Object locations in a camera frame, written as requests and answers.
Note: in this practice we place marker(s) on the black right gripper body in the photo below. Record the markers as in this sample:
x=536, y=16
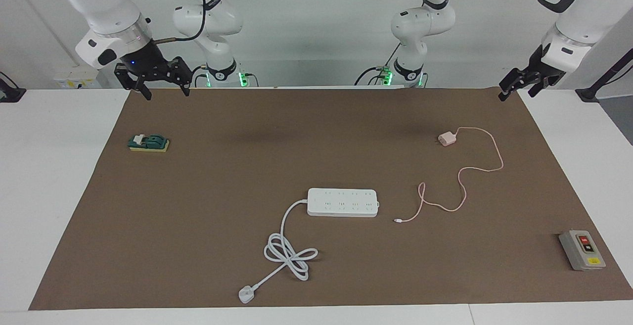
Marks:
x=146, y=65

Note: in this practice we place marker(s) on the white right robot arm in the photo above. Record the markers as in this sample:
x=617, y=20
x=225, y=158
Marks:
x=99, y=3

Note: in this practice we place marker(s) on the black table clamp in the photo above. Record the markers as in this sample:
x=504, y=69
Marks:
x=12, y=93

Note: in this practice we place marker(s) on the green circuit board module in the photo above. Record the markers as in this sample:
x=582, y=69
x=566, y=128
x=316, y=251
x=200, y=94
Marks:
x=151, y=143

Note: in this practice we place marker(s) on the brown table mat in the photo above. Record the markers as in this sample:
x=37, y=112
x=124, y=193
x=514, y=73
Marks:
x=222, y=166

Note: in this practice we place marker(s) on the white wall socket box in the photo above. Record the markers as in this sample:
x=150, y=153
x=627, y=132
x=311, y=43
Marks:
x=74, y=80

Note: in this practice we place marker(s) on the black stand pole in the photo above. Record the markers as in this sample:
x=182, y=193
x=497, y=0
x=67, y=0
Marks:
x=588, y=95

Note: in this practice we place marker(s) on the grey on-off switch box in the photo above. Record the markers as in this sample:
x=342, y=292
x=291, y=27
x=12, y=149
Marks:
x=583, y=251

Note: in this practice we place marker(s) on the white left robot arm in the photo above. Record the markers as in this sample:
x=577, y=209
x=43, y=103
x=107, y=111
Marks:
x=578, y=13

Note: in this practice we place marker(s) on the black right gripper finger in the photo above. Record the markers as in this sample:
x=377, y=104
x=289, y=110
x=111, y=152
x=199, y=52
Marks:
x=126, y=77
x=183, y=72

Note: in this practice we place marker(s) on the pink charger adapter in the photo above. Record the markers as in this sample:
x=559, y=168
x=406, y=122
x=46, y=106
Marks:
x=447, y=139

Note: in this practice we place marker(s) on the white power strip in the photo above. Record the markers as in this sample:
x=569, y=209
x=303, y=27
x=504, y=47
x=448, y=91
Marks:
x=341, y=204

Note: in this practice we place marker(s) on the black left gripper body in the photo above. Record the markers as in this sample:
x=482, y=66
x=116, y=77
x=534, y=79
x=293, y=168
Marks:
x=546, y=68

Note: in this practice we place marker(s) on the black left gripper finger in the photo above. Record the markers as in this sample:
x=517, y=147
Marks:
x=539, y=85
x=514, y=80

